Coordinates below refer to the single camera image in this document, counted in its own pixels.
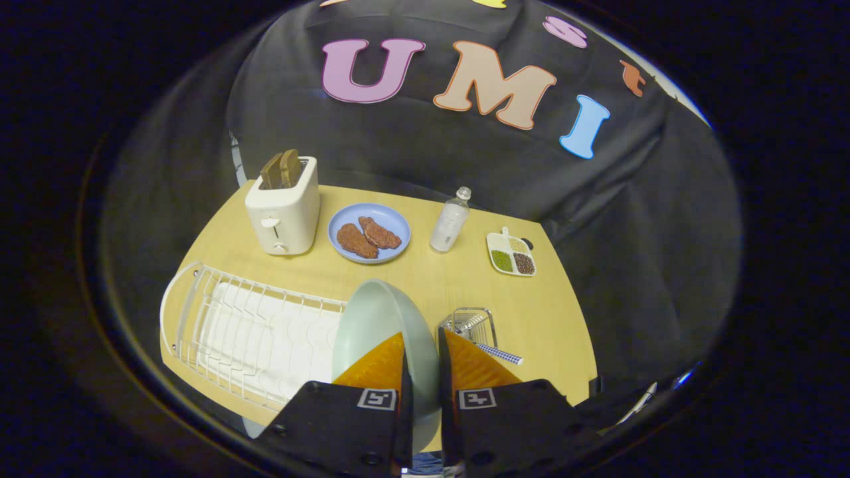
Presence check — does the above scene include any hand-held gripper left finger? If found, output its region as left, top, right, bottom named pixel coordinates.
left=254, top=331, right=414, bottom=477

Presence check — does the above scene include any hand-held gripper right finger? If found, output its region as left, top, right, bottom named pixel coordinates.
left=438, top=327, right=602, bottom=476

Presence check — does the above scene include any checkered handle spoon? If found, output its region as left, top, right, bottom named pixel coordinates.
left=454, top=325, right=524, bottom=366

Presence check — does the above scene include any metal wire basket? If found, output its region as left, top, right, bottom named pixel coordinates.
left=437, top=307, right=498, bottom=349

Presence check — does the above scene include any pale green plate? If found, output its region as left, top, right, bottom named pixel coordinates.
left=331, top=279, right=442, bottom=453

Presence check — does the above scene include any white wire dish rack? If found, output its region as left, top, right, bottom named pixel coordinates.
left=159, top=262, right=349, bottom=411

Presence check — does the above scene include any white divided seasoning dish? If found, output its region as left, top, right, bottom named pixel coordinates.
left=486, top=227, right=537, bottom=277

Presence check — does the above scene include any blue plate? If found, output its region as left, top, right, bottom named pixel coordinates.
left=328, top=202, right=412, bottom=265

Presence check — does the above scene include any brown meat patty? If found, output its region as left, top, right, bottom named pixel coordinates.
left=337, top=223, right=379, bottom=260
left=358, top=216, right=403, bottom=250

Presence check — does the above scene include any clear plastic bottle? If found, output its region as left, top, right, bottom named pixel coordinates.
left=430, top=187, right=473, bottom=253

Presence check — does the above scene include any white toaster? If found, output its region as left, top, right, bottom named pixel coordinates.
left=245, top=156, right=321, bottom=256

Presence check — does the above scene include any brown toast slice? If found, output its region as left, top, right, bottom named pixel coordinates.
left=280, top=149, right=303, bottom=188
left=260, top=153, right=285, bottom=190

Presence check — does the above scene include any black backdrop cloth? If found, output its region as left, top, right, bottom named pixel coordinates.
left=100, top=0, right=743, bottom=426

